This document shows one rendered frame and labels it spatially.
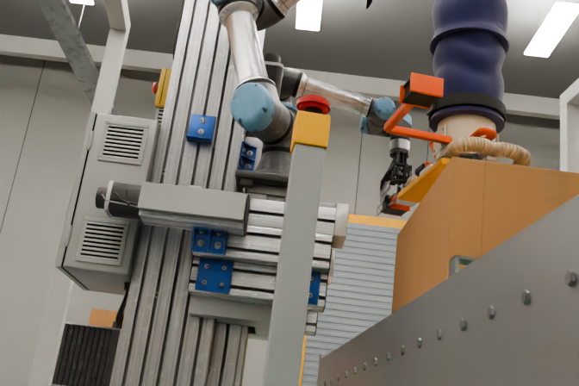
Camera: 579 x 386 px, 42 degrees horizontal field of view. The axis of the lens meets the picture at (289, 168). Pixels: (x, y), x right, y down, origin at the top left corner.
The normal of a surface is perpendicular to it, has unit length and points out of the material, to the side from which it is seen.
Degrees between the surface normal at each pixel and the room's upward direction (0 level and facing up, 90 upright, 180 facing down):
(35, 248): 90
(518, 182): 90
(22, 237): 90
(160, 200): 90
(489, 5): 101
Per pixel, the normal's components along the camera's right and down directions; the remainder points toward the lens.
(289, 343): 0.11, -0.33
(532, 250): -0.99, -0.15
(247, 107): -0.45, -0.25
